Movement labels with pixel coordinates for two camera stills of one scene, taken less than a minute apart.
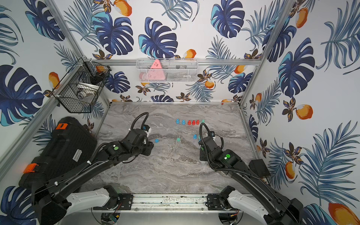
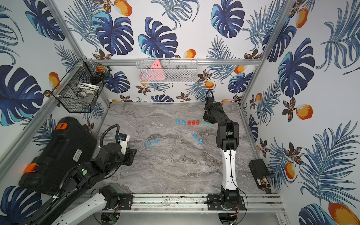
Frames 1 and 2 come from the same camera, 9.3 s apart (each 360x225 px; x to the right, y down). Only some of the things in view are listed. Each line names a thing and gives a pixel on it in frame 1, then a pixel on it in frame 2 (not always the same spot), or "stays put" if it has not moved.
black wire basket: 80,87 stays put
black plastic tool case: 71,145 stays put
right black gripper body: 203,157 to 207,117
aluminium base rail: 168,203 stays put
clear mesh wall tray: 170,70 stays put
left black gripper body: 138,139 to 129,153
